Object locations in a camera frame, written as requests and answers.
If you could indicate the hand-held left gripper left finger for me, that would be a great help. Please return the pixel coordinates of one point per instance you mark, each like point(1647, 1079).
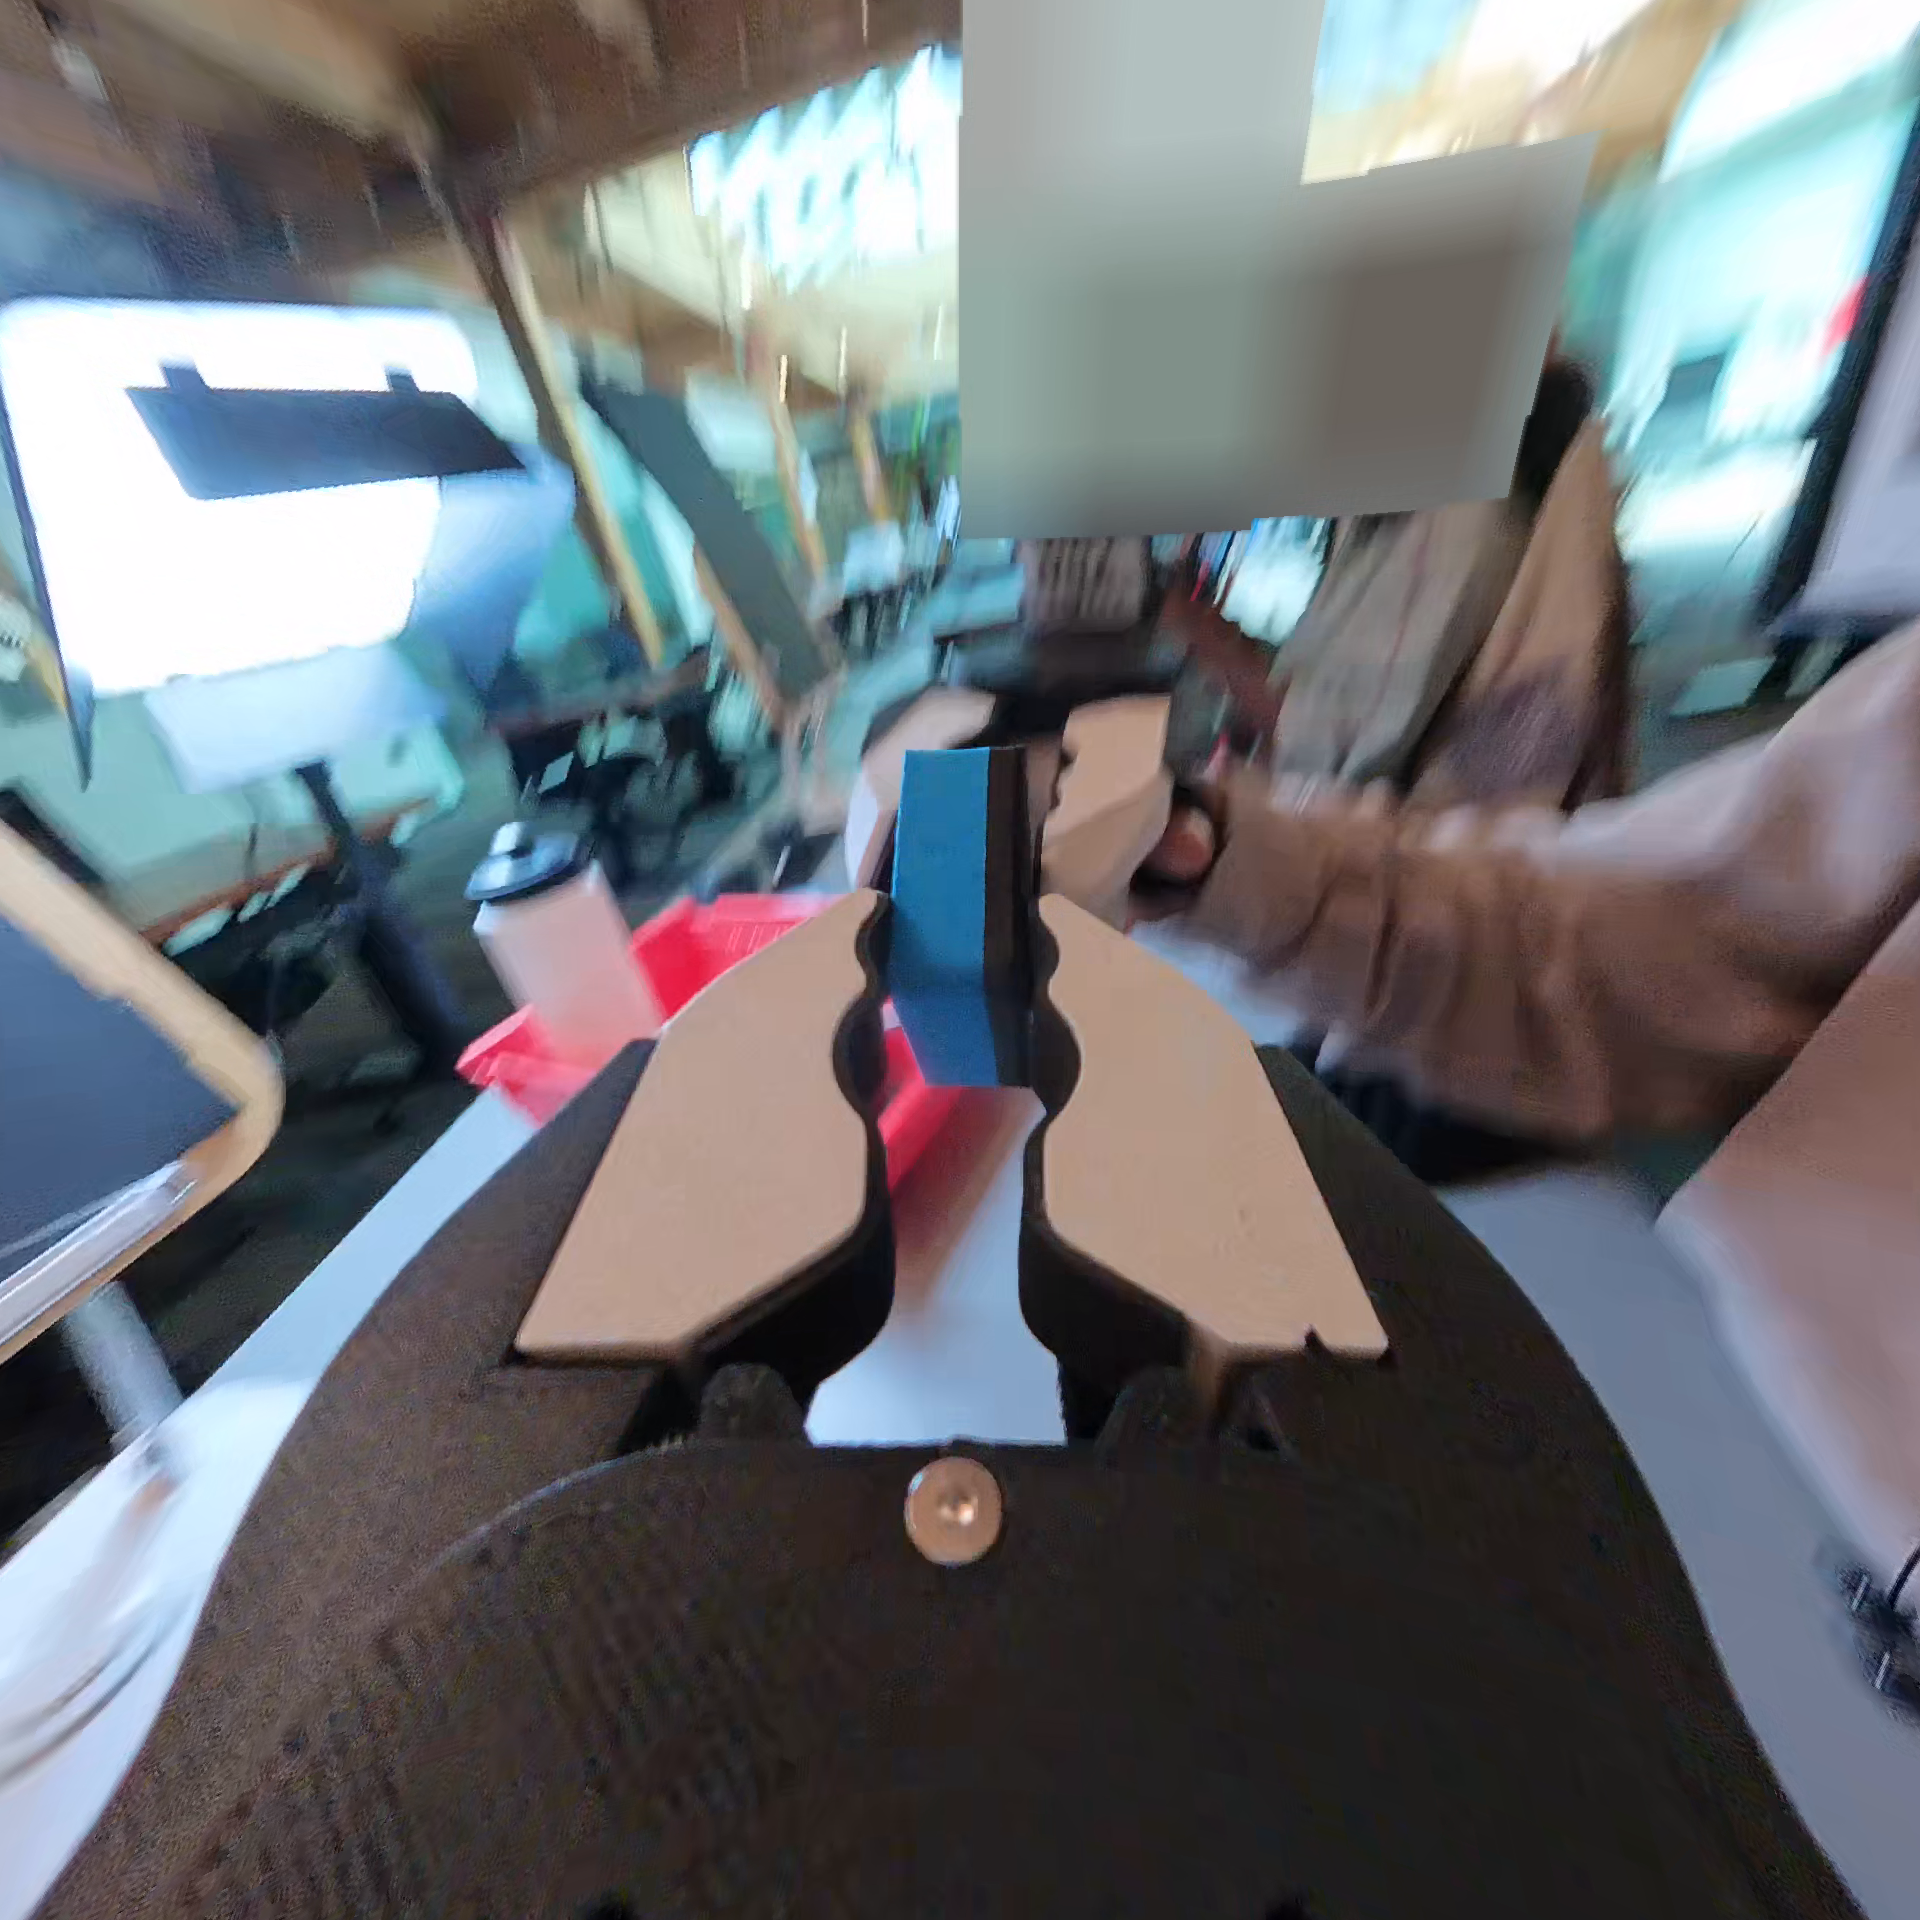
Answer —
point(704, 1186)

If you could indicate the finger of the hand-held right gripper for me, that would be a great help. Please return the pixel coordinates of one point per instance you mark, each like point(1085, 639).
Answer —
point(879, 780)
point(1109, 797)

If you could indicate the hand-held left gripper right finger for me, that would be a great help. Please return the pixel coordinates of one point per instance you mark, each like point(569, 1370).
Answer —
point(1200, 1186)

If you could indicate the blue block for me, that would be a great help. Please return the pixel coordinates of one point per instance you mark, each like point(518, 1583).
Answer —
point(944, 902)

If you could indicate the red plastic bin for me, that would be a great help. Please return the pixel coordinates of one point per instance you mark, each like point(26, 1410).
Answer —
point(523, 1066)

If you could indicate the white bottle black cap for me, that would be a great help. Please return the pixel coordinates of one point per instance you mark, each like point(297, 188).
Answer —
point(562, 946)

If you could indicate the black light stand pole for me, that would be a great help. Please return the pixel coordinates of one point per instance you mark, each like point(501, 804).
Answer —
point(375, 902)

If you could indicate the white board stand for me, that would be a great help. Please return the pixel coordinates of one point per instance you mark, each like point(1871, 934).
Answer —
point(106, 1501)

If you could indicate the studio light panel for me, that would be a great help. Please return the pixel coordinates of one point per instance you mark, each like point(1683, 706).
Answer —
point(225, 495)

